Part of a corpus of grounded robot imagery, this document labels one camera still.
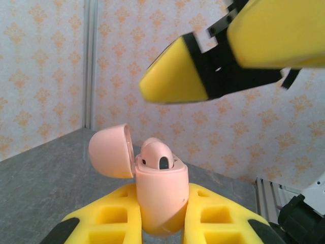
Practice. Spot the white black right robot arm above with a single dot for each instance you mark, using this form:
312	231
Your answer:
299	216

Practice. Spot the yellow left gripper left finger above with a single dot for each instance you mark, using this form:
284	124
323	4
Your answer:
127	200

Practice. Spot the aluminium corner post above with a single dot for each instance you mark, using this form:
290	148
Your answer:
91	63

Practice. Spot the pink earbud charging case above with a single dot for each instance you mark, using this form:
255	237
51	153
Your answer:
162	193

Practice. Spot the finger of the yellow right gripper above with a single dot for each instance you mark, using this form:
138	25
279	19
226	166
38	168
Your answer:
175	76
279	33

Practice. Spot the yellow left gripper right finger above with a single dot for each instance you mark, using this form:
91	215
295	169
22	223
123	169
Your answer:
200	200

